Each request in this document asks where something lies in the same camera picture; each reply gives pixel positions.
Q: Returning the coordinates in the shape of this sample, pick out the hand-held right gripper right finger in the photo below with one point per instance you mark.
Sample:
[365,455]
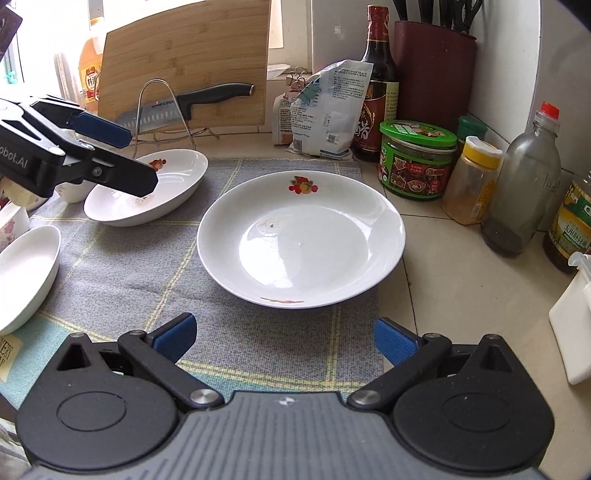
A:
[392,342]

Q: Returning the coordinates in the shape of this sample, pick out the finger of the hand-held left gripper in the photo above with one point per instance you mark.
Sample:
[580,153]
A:
[104,130]
[129,177]

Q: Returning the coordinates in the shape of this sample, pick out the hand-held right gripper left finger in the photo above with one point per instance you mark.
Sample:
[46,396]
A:
[173,337]

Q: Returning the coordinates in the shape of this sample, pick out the white floral bowl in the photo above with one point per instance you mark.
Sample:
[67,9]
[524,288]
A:
[18,199]
[11,226]

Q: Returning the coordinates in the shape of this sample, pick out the white fruit print plate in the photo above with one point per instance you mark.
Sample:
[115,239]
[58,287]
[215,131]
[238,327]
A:
[23,277]
[180,175]
[300,240]

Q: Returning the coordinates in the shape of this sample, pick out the orange drink bottle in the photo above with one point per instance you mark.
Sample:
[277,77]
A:
[90,69]

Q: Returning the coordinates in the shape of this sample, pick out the grey plaid mat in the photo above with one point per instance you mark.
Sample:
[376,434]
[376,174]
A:
[138,277]

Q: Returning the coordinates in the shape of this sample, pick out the bamboo cutting board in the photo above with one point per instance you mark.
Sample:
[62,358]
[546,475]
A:
[184,55]

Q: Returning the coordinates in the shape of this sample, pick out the teal printed mat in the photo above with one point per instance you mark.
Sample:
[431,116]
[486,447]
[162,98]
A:
[27,383]

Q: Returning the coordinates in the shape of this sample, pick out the white red print bag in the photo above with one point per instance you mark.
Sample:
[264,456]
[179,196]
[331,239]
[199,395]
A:
[282,120]

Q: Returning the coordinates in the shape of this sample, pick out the yellow lid spice jar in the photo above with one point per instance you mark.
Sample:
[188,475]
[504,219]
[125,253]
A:
[468,194]

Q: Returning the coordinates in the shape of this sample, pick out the green lid jar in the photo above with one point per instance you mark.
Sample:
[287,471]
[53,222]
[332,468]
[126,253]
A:
[415,170]

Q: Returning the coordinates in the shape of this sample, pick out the white plastic container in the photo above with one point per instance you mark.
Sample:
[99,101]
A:
[572,332]

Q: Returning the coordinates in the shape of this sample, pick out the white blue print bag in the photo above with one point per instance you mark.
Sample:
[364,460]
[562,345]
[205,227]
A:
[323,115]

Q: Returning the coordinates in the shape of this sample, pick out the red cap glass bottle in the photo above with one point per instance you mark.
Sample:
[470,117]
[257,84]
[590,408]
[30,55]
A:
[521,184]

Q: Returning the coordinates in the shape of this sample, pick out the yellow label oil bottle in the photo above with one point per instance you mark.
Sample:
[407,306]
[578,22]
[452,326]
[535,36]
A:
[572,221]

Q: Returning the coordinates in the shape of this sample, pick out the green cap jar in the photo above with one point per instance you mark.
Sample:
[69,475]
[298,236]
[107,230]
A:
[471,129]

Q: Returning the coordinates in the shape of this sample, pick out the dark red knife block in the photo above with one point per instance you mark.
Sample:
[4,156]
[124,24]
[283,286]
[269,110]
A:
[434,78]

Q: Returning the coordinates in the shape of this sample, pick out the dark soy sauce bottle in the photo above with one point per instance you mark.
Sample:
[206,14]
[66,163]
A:
[376,69]

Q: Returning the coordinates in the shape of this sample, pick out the black kitchen scissors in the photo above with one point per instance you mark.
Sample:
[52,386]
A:
[464,11]

